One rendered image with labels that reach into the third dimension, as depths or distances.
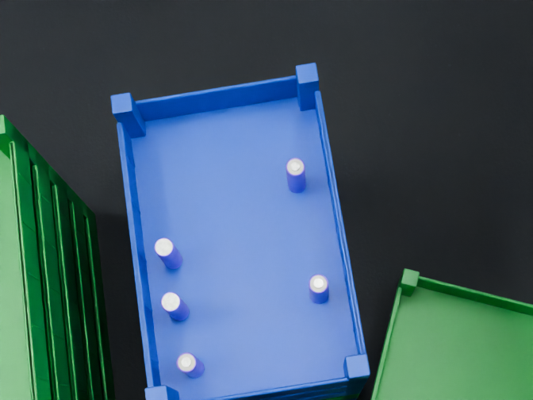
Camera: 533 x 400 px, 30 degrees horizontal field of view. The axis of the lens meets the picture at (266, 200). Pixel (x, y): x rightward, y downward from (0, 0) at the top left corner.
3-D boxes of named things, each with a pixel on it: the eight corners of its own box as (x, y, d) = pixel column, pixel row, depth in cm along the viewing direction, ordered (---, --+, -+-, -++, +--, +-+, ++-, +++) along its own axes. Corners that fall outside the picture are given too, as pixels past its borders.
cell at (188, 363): (184, 360, 96) (174, 353, 90) (203, 357, 96) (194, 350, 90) (186, 379, 96) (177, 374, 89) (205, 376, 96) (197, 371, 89)
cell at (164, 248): (172, 236, 93) (182, 250, 99) (152, 239, 93) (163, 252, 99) (174, 255, 92) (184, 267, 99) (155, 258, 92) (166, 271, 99)
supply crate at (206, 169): (124, 122, 103) (109, 94, 95) (316, 91, 103) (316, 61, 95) (159, 414, 95) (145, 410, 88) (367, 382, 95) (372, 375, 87)
